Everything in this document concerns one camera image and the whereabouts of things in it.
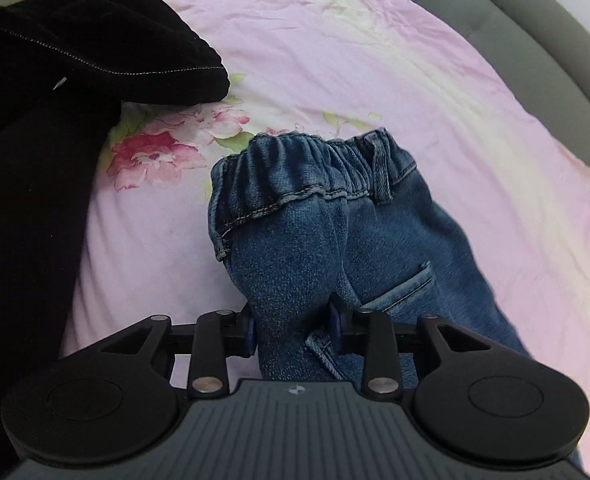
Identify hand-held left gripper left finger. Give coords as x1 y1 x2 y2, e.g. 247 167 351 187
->
98 305 256 400

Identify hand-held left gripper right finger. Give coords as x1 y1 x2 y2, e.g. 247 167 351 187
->
327 305 496 398

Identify blue denim pants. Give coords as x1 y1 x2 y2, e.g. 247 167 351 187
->
207 127 533 386

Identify pink floral bed blanket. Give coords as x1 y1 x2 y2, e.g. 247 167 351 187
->
60 0 590 480

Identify person's black clothing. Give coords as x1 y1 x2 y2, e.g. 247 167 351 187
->
0 0 232 480

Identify grey upholstered bed headboard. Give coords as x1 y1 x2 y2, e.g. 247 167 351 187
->
411 0 590 183

